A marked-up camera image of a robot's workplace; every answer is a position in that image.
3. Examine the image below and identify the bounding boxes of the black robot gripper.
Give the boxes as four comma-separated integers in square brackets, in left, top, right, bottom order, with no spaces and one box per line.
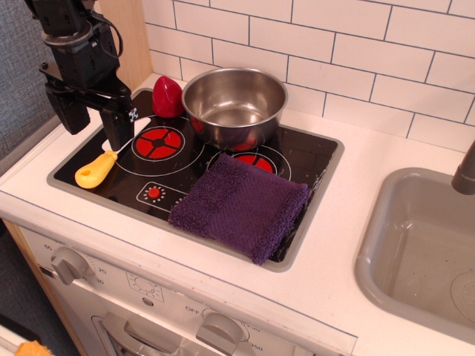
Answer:
[40,22,134,151]

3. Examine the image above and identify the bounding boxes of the red toy pepper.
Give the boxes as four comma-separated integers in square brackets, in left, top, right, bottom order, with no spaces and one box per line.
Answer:
[152,76,185,118]

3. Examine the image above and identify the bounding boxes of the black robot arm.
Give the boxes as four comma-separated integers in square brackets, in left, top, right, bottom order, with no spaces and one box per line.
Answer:
[27,1,138,151]

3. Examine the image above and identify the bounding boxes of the orange object at corner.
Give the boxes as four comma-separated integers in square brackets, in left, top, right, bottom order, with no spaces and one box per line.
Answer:
[14,340,53,356]

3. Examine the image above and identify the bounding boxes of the black toy stovetop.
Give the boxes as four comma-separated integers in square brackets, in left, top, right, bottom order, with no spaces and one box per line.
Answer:
[47,89,344,272]

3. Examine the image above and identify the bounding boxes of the stainless steel pot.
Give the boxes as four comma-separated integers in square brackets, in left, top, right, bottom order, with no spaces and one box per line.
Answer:
[182,67,288,152]

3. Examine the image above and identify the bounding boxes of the grey left oven knob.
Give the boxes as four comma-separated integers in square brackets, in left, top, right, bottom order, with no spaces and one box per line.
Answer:
[51,247,89,286]

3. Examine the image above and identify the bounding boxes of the grey oven knob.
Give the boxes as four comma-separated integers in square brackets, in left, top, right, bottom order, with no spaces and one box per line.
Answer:
[51,247,89,286]
[196,313,243,355]

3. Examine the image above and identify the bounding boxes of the purple folded towel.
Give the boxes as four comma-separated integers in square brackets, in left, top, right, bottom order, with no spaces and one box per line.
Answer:
[168,154,310,266]

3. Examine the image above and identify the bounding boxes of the white toy oven front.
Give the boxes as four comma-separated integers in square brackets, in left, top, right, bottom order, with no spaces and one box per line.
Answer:
[19,228,356,355]

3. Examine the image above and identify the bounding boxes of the grey right oven knob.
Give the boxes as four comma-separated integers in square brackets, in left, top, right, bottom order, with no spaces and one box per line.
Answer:
[196,313,243,355]

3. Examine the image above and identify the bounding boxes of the grey toy sink basin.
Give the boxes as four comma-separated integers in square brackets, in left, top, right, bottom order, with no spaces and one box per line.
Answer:
[355,168,474,343]

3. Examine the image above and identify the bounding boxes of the grey faucet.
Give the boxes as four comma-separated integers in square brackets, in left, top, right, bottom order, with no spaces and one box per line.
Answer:
[451,142,475,195]

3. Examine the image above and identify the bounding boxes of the yellow handled toy knife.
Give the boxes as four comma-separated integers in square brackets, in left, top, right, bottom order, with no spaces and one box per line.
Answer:
[74,117,151,189]

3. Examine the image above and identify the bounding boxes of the wooden side post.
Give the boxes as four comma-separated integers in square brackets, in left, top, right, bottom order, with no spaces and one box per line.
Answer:
[95,0,152,91]

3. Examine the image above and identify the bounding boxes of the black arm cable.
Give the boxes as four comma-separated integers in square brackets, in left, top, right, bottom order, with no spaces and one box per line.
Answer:
[91,10,124,60]

